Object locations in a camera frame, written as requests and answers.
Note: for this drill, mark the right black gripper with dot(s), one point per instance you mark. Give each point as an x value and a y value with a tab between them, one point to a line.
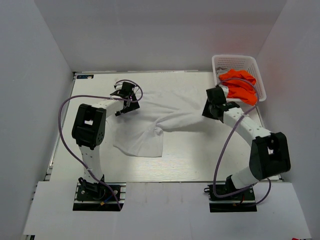
206	112

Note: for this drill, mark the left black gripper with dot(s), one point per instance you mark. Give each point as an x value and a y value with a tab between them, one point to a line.
133	105

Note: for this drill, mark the orange t shirt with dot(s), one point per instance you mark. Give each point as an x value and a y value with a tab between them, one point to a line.
238	86

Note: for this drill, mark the white t shirt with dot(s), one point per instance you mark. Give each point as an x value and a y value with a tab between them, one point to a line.
140	133

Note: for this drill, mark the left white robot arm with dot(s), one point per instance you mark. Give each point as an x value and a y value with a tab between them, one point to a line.
90	123

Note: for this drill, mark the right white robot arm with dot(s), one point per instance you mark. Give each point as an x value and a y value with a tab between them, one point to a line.
269	152

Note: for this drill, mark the blue table label sticker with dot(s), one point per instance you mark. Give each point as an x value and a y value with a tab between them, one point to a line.
85	76

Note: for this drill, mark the white plastic basket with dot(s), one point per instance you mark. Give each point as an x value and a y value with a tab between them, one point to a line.
239	62

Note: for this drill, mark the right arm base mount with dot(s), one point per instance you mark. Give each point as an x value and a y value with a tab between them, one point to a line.
243	202

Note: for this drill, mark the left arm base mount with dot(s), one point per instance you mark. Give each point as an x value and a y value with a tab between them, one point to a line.
87	201

